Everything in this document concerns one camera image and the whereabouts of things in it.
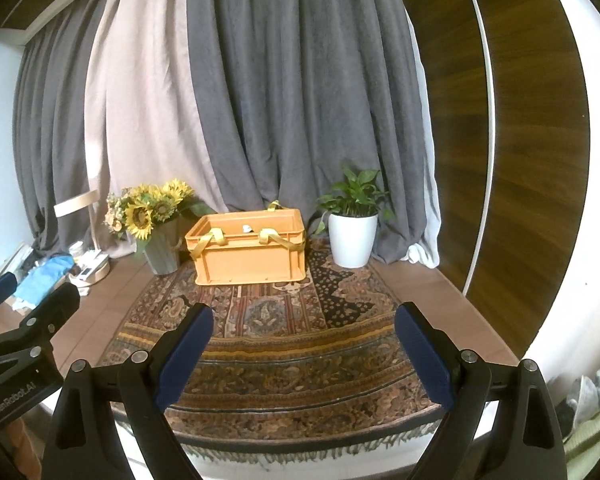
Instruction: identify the green striped cloth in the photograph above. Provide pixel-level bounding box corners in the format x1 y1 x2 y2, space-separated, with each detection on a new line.
562 400 600 480

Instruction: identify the artificial sunflower bouquet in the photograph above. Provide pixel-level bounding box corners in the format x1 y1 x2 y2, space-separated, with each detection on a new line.
104 178 216 261

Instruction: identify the orange plastic crate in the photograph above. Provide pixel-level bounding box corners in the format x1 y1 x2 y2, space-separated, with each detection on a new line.
185 201 308 287

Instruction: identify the white plant pot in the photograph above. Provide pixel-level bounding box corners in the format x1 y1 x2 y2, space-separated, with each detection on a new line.
327 212 379 268

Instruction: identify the grey ribbed flower pot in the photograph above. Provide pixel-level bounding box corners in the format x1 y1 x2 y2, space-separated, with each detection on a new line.
142 217 182 276

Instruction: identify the bent wooden chair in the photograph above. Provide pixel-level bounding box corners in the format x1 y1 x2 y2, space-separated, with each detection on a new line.
54 189 101 253

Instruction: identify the round wooden tray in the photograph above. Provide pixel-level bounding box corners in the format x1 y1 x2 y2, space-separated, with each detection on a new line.
72 260 112 297

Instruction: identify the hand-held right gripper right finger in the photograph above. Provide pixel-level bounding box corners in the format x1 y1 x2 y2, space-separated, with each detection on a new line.
394 302 566 480

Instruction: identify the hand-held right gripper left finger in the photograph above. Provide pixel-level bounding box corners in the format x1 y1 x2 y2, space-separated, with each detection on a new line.
45 303 215 480

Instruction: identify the white box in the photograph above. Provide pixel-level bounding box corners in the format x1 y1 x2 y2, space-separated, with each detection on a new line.
75 252 111 281

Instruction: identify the beige curtain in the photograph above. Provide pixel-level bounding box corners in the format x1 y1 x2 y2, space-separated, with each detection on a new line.
82 0 231 256

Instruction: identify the grey cloth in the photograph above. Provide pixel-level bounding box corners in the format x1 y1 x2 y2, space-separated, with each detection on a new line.
555 369 600 436

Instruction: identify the blue cloth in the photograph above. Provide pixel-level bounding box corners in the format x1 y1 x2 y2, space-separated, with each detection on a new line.
17 255 76 302

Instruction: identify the green leafy plant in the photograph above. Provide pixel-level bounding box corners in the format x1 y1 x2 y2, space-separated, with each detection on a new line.
307 165 396 236

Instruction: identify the dark grey curtain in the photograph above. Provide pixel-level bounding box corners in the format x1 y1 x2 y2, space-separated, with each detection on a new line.
186 0 428 266

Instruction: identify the white curtain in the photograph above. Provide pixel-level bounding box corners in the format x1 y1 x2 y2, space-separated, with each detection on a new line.
405 10 441 268

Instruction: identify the patterned rug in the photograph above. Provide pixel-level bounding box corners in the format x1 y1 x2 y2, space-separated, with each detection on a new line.
97 237 443 461

